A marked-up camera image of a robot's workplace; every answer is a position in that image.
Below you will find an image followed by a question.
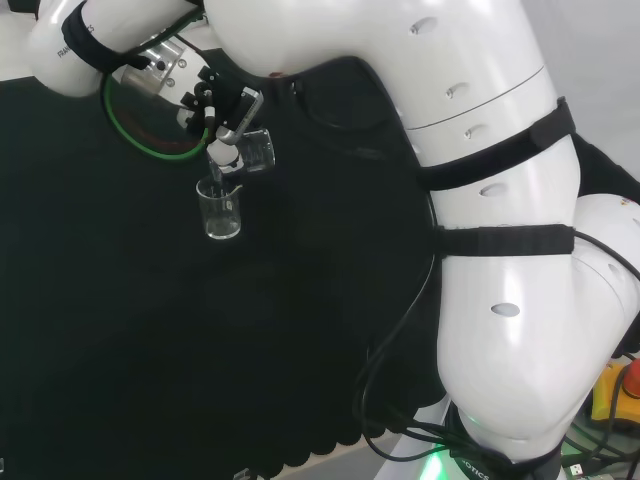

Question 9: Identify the black bench cloth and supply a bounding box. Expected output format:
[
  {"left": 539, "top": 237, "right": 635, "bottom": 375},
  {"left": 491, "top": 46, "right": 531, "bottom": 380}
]
[{"left": 0, "top": 47, "right": 640, "bottom": 470}]

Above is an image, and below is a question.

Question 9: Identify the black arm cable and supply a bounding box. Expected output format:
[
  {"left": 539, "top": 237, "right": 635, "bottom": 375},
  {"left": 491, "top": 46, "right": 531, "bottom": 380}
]
[{"left": 352, "top": 189, "right": 481, "bottom": 464}]

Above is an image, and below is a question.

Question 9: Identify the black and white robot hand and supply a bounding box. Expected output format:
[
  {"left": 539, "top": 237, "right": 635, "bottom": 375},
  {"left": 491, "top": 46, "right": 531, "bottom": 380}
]
[{"left": 206, "top": 137, "right": 245, "bottom": 177}]

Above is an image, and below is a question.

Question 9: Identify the yellow stop button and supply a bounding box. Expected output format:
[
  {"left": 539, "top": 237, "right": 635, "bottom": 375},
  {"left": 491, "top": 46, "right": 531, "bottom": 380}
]
[{"left": 589, "top": 358, "right": 640, "bottom": 437}]

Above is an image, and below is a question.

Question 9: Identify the small clear glass beaker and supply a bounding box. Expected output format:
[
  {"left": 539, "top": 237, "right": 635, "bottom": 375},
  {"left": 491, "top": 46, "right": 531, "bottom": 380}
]
[{"left": 206, "top": 128, "right": 278, "bottom": 185}]

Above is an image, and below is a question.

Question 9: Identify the tall clear graduated beaker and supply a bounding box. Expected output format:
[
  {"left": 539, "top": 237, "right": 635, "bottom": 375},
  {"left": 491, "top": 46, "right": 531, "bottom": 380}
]
[{"left": 195, "top": 176, "right": 245, "bottom": 241}]

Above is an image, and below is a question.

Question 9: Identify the green cable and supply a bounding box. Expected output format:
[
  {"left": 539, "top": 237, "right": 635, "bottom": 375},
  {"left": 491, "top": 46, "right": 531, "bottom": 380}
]
[{"left": 101, "top": 69, "right": 212, "bottom": 163}]

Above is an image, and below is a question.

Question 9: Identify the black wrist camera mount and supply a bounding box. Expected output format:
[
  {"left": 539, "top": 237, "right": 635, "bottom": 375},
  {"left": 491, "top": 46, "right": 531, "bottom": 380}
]
[{"left": 178, "top": 64, "right": 265, "bottom": 147}]

